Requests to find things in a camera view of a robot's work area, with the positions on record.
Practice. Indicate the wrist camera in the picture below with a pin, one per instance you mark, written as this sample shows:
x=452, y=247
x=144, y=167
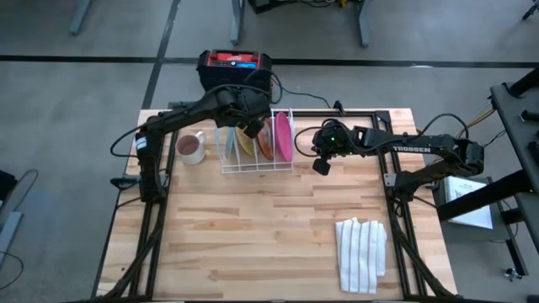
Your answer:
x=322, y=166
x=254, y=129

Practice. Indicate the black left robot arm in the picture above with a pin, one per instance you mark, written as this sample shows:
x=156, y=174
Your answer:
x=177, y=115

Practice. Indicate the pink plate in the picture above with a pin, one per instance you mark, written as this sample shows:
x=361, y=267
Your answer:
x=284, y=136

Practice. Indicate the grey desk leg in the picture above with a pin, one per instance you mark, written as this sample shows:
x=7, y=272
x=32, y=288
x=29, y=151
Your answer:
x=238, y=21
x=80, y=17
x=365, y=23

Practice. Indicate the black stand frame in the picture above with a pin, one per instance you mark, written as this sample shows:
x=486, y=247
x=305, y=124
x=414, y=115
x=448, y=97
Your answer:
x=518, y=122

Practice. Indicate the grey box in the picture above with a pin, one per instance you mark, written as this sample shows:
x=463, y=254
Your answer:
x=501, y=227

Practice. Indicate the white mug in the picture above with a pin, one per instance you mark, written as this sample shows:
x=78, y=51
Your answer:
x=191, y=147

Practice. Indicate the black table frame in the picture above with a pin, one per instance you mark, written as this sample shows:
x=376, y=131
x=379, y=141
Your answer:
x=385, y=189

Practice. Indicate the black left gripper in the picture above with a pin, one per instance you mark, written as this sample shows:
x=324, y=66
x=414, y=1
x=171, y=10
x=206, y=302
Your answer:
x=246, y=105

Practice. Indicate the dark brown plate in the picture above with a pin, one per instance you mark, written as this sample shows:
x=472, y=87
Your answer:
x=265, y=145

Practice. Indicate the white paper sheet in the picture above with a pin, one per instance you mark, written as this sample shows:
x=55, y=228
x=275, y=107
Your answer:
x=469, y=202

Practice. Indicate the white striped towel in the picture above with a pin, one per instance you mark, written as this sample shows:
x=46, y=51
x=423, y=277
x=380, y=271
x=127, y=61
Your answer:
x=360, y=256

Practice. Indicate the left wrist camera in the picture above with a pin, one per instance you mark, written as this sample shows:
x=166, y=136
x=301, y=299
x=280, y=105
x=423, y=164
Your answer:
x=254, y=129

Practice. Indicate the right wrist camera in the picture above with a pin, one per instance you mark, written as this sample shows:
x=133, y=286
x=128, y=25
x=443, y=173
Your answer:
x=322, y=166

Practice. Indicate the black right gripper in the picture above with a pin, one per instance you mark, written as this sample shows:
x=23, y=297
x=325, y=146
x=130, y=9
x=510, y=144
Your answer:
x=337, y=136

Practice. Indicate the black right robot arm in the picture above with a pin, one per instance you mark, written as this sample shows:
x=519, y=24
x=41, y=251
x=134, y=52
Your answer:
x=421, y=148

